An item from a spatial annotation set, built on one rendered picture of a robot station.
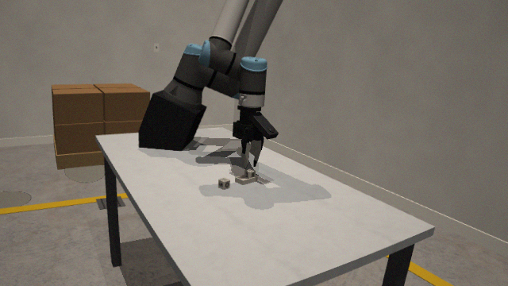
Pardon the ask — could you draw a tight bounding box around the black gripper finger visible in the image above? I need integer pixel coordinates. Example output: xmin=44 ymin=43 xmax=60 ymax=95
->
xmin=249 ymin=134 xmax=264 ymax=167
xmin=237 ymin=133 xmax=251 ymax=169

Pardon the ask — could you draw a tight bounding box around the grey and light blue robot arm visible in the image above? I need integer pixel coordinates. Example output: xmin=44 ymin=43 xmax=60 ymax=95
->
xmin=163 ymin=0 xmax=283 ymax=139

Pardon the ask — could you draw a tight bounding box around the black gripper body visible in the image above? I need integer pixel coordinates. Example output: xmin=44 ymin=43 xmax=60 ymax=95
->
xmin=233 ymin=106 xmax=262 ymax=142

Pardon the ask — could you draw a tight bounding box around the beige cube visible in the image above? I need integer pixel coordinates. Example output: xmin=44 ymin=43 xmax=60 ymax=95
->
xmin=218 ymin=178 xmax=230 ymax=190
xmin=244 ymin=168 xmax=256 ymax=179

